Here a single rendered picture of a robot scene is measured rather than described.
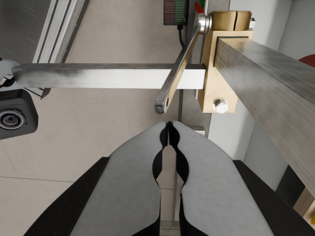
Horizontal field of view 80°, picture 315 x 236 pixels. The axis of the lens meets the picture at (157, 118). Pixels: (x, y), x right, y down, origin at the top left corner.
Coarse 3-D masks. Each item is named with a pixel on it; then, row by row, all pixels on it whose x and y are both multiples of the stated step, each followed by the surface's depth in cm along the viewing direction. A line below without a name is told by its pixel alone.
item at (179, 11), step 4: (176, 0) 36; (180, 0) 36; (184, 0) 36; (176, 4) 36; (180, 4) 36; (184, 4) 36; (176, 8) 36; (180, 8) 36; (184, 8) 36; (176, 12) 37; (180, 12) 37; (176, 16) 37; (180, 16) 37; (176, 20) 37; (180, 20) 37
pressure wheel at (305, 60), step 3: (312, 54) 23; (303, 57) 24; (306, 57) 23; (309, 57) 23; (312, 57) 23; (300, 60) 23; (303, 60) 23; (306, 60) 23; (309, 60) 22; (312, 60) 22; (306, 63) 22; (309, 63) 22; (312, 63) 22; (312, 66) 21
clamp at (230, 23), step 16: (224, 16) 22; (240, 16) 22; (224, 32) 23; (240, 32) 23; (208, 48) 25; (208, 64) 25; (208, 80) 26; (224, 80) 26; (208, 96) 27; (224, 96) 27; (208, 112) 29; (224, 112) 29
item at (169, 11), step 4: (168, 0) 36; (172, 0) 36; (168, 4) 36; (172, 4) 36; (168, 8) 36; (172, 8) 36; (168, 12) 37; (172, 12) 37; (168, 16) 37; (172, 16) 37; (168, 20) 37; (172, 20) 37
